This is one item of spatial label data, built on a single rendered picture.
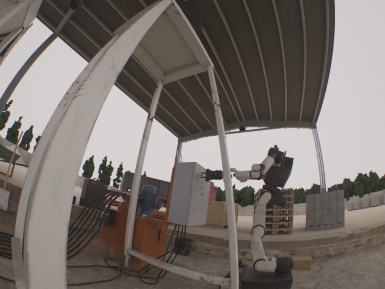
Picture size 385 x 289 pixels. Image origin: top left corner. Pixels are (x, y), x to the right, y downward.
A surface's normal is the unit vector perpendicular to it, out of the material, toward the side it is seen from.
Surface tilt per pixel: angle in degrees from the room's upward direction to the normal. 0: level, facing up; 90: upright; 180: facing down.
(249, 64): 172
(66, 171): 80
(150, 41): 180
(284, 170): 88
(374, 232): 89
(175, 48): 180
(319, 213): 90
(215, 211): 90
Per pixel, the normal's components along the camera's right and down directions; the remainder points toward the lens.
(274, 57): -0.25, 0.91
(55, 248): 0.89, -0.24
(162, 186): 0.48, -0.30
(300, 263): -0.54, -0.40
